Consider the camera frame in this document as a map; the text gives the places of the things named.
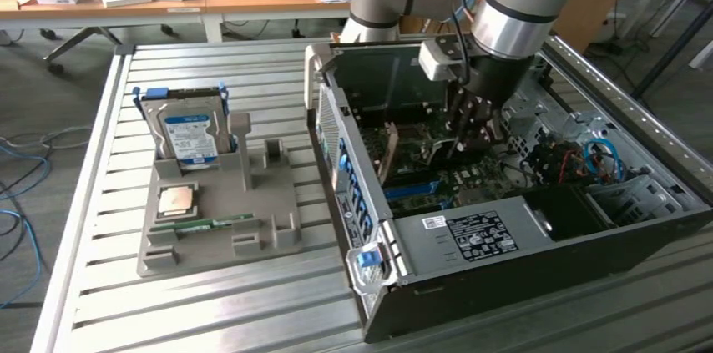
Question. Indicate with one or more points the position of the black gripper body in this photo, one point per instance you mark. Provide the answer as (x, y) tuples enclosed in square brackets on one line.
[(498, 77)]

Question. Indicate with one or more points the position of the graphics card with black fan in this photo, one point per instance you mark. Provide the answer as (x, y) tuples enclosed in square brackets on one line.
[(387, 152)]

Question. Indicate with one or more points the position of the perforated metal drive cage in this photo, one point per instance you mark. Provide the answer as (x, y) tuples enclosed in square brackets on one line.
[(523, 132)]

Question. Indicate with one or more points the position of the green motherboard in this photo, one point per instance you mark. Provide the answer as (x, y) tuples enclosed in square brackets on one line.
[(479, 178)]

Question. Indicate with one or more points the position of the grey chipset heatsink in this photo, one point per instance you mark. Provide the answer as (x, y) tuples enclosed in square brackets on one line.
[(472, 196)]

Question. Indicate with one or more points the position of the blue expansion slot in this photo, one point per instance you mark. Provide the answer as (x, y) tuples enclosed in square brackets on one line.
[(411, 191)]

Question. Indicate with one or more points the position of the black case latch knob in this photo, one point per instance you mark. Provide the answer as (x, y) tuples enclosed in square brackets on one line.
[(344, 111)]

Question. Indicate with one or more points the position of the grey power supply unit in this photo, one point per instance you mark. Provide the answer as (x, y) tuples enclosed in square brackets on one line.
[(428, 244)]

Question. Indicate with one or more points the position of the grey metal disk bay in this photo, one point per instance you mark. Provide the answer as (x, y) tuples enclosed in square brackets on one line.
[(641, 198)]

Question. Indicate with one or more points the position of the blue case latch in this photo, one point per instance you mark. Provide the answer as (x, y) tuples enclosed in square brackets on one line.
[(367, 259)]

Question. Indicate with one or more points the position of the black open PC case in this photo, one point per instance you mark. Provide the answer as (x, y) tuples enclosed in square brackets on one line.
[(500, 286)]

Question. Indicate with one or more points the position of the grey printed parts rack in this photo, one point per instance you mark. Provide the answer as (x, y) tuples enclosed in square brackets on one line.
[(223, 203)]

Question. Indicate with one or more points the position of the hard disk in blue caddy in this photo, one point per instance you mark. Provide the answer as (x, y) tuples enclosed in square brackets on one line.
[(185, 136)]

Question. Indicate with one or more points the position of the green RAM stick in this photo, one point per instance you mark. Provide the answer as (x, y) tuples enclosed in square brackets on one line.
[(195, 225)]

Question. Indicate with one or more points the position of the CPU with copper lid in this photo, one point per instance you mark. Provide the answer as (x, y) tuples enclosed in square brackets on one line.
[(175, 202)]

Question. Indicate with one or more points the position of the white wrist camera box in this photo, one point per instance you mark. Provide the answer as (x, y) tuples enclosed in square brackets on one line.
[(436, 61)]

